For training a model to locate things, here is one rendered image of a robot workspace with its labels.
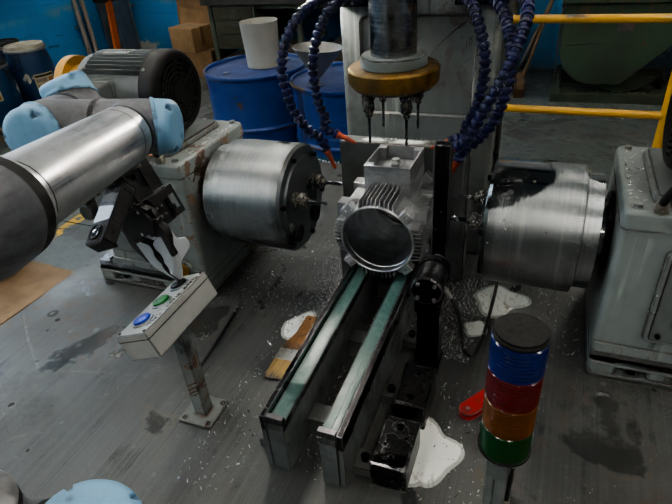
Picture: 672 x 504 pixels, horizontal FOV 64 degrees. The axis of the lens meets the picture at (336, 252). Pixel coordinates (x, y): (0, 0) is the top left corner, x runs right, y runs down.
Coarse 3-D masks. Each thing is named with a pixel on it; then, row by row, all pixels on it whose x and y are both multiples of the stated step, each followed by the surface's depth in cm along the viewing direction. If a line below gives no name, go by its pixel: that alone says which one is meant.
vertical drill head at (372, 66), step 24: (384, 0) 94; (408, 0) 95; (384, 24) 97; (408, 24) 97; (384, 48) 99; (408, 48) 99; (360, 72) 101; (384, 72) 99; (408, 72) 99; (432, 72) 99; (384, 96) 100; (408, 96) 101; (384, 120) 116
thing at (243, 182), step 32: (224, 160) 119; (256, 160) 116; (288, 160) 115; (224, 192) 117; (256, 192) 114; (288, 192) 116; (320, 192) 134; (224, 224) 121; (256, 224) 117; (288, 224) 118
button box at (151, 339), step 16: (176, 288) 92; (192, 288) 92; (208, 288) 95; (176, 304) 88; (192, 304) 91; (160, 320) 85; (176, 320) 87; (192, 320) 90; (128, 336) 84; (144, 336) 82; (160, 336) 84; (176, 336) 87; (128, 352) 86; (144, 352) 84; (160, 352) 84
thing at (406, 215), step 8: (424, 176) 119; (432, 176) 119; (344, 208) 109; (352, 208) 109; (408, 208) 106; (400, 216) 106; (408, 216) 105; (352, 264) 117; (408, 264) 112; (408, 272) 112
